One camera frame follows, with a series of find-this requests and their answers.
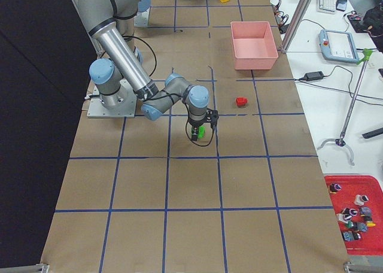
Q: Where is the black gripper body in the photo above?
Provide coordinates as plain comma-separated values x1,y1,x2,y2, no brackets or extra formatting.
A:
188,108,219,130

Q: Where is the green toy block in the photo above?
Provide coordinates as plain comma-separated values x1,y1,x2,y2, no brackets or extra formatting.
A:
191,126,205,141

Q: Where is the red toy block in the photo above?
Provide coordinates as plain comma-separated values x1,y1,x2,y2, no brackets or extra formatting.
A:
235,97,248,107

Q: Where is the pink plastic box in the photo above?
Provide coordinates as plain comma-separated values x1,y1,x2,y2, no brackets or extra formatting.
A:
230,21,278,70

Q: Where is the black power adapter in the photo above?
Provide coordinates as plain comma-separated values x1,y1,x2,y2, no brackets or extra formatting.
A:
303,71,325,81

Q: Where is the metal reach grabber tool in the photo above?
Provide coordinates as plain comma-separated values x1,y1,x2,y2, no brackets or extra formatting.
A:
317,48,373,166

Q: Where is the robot teach pendant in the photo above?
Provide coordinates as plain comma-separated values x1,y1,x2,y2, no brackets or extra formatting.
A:
318,29,359,63

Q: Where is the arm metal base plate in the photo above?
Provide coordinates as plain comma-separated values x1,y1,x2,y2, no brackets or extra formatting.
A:
87,79,137,118
134,8,150,28

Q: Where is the aluminium frame post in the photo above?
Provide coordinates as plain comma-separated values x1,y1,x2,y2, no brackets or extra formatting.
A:
281,0,311,53

